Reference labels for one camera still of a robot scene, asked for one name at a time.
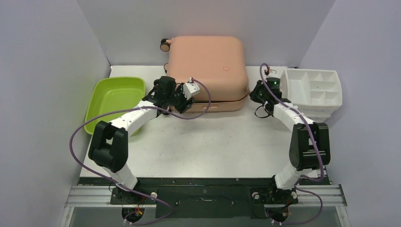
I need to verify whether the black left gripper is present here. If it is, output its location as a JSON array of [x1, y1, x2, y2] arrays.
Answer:
[[166, 84, 193, 113]]

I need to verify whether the pink hard-shell suitcase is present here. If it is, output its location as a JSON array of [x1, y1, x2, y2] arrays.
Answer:
[[160, 35, 250, 112]]

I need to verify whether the white plastic drawer organizer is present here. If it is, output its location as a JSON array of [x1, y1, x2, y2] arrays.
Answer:
[[278, 68, 342, 122]]

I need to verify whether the green plastic tray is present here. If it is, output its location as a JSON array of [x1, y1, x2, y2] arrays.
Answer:
[[85, 77, 146, 121]]

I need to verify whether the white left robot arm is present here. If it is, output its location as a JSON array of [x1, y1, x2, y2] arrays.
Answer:
[[88, 76, 200, 203]]

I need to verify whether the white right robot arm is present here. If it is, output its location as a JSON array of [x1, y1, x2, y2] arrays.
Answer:
[[249, 77, 331, 203]]

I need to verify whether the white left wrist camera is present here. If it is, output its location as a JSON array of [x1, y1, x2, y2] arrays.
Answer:
[[183, 83, 200, 100]]

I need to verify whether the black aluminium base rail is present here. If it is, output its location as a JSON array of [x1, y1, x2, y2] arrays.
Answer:
[[61, 178, 350, 227]]

